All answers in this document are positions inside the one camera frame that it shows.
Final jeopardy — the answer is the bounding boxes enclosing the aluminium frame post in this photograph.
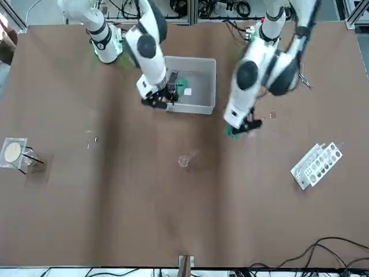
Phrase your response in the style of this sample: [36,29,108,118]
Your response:
[177,254,195,277]
[187,0,199,26]

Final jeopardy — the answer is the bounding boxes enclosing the black tripod stand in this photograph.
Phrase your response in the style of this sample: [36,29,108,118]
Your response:
[19,154,45,175]

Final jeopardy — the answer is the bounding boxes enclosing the clear glass test tube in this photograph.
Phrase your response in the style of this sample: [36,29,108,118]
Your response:
[186,148,202,163]

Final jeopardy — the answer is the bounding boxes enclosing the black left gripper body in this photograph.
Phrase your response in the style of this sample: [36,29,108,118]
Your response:
[243,107,263,131]

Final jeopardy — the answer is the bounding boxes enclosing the white test tube rack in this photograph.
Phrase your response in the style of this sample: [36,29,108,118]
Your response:
[290,141,344,191]

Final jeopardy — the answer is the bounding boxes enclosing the metal crucible tongs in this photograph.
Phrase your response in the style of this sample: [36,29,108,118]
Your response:
[298,72,314,90]

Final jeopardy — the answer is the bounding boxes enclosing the grey plastic box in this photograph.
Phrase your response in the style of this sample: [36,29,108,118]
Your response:
[164,55,217,115]

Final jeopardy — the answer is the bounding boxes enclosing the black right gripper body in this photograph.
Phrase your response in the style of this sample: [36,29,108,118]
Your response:
[164,77,175,96]

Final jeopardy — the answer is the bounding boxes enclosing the aluminium frame rail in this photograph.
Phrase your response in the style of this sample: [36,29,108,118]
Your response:
[344,0,369,30]
[0,0,29,34]

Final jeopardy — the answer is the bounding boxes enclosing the long black table cable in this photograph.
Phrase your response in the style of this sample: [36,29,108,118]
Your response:
[249,236,369,277]

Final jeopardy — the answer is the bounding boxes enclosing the glass alcohol burner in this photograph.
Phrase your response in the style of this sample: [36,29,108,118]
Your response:
[22,146,40,167]

